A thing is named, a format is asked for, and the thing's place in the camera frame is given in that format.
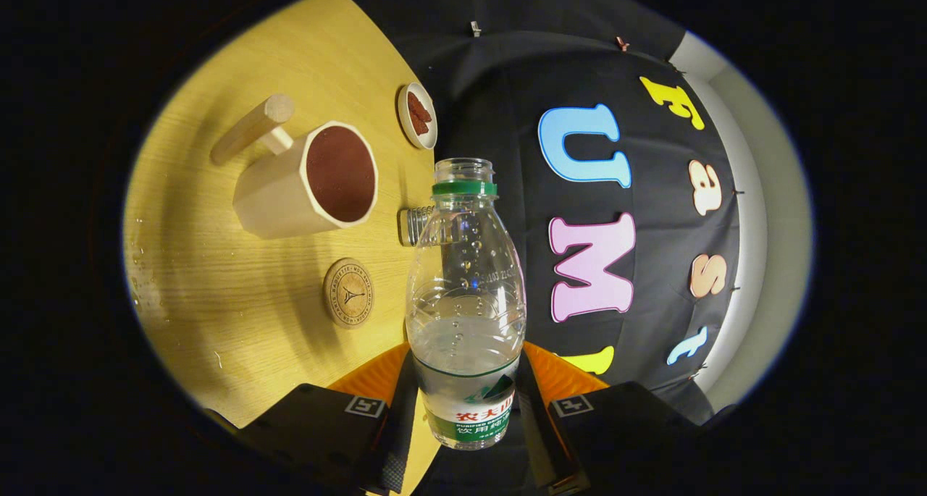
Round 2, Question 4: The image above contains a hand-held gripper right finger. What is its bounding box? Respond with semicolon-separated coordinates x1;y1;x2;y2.
514;340;736;495

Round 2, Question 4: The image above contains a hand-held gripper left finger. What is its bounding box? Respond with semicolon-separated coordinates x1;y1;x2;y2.
206;342;421;495

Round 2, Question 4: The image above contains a round cork coaster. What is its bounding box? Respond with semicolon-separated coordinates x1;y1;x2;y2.
323;258;375;329

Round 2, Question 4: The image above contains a clear plastic juice bottle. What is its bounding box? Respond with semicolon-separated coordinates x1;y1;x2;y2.
404;158;527;451

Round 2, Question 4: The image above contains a beige cup with wooden handle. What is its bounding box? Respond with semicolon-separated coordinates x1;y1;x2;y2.
210;93;379;240

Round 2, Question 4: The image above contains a wooden table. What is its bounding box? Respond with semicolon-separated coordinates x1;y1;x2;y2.
122;0;444;495

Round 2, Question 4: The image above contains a small white round plate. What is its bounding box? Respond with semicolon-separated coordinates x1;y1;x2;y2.
396;83;439;151

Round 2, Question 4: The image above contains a black backdrop cloth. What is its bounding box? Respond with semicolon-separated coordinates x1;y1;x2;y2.
337;0;743;496

